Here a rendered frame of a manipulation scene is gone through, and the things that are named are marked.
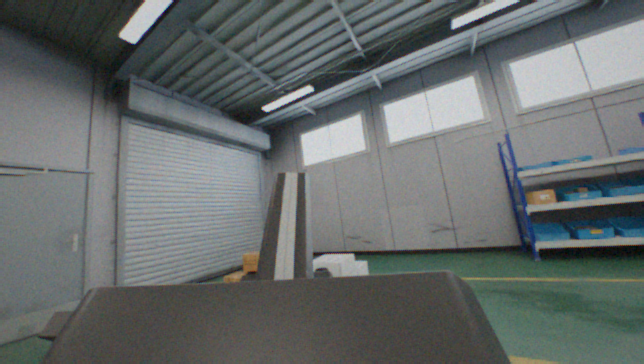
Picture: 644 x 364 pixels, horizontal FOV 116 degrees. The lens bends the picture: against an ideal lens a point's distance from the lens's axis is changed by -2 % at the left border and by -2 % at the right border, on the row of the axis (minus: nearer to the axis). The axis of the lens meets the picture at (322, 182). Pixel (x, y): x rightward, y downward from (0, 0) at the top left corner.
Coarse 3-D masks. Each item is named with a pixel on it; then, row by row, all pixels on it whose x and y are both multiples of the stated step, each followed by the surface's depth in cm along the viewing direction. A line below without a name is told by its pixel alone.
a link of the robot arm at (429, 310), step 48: (96, 288) 5; (144, 288) 5; (192, 288) 5; (240, 288) 5; (288, 288) 5; (336, 288) 5; (384, 288) 5; (432, 288) 5; (48, 336) 5; (96, 336) 4; (144, 336) 4; (192, 336) 4; (240, 336) 4; (288, 336) 4; (336, 336) 4; (384, 336) 4; (432, 336) 4; (480, 336) 5
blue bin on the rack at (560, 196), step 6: (570, 186) 325; (576, 186) 321; (582, 186) 312; (588, 186) 300; (558, 192) 313; (564, 192) 327; (588, 192) 282; (594, 192) 280; (600, 192) 277; (558, 198) 317; (564, 198) 302; (570, 198) 291; (576, 198) 288; (582, 198) 285; (588, 198) 282; (594, 198) 280
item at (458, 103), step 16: (464, 80) 424; (416, 96) 468; (432, 96) 452; (448, 96) 437; (464, 96) 422; (480, 96) 409; (384, 112) 501; (400, 112) 482; (416, 112) 465; (432, 112) 450; (448, 112) 435; (464, 112) 420; (480, 112) 407; (400, 128) 480; (416, 128) 463; (432, 128) 446; (448, 128) 433
